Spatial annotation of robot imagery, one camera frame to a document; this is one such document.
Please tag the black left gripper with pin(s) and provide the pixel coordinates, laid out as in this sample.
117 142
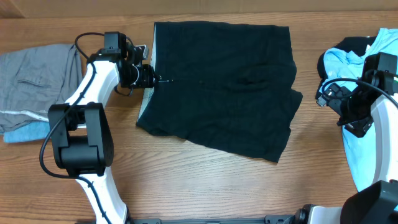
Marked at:
147 73

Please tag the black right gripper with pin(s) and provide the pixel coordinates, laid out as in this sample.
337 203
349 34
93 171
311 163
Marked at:
359 126

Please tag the black shorts with mesh lining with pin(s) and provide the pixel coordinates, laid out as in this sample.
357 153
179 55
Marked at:
224 86

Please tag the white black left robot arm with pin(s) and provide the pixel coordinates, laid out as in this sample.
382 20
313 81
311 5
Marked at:
79 145

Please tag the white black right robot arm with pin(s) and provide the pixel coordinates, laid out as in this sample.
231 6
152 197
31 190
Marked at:
372 103

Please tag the light blue t-shirt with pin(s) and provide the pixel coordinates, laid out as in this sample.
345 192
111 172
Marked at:
360 152

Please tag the black garment under blue shirt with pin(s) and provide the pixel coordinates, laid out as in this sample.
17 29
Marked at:
356 44

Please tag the folded grey shorts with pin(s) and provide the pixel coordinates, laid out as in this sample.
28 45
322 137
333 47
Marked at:
34 79

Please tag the folded blue cloth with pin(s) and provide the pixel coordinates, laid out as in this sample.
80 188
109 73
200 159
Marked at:
31 132

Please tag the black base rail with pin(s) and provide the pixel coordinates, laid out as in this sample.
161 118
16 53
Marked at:
202 221

